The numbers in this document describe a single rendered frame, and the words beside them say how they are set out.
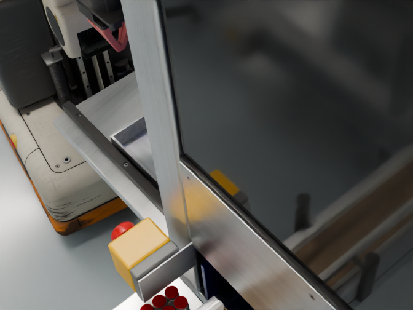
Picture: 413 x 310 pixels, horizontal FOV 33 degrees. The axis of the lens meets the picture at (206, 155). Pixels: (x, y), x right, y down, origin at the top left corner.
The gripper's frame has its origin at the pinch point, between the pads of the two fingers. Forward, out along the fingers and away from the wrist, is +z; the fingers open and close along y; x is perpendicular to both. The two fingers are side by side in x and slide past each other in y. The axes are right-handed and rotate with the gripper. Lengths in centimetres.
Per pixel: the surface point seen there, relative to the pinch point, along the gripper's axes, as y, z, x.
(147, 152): 5.4, 20.4, -2.3
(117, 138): 0.8, 18.2, -5.1
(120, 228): 24.2, 7.5, -18.4
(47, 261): -48, 107, -18
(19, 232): -64, 107, -19
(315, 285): 56, -11, -12
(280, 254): 51, -11, -12
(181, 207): 32.4, -0.5, -12.6
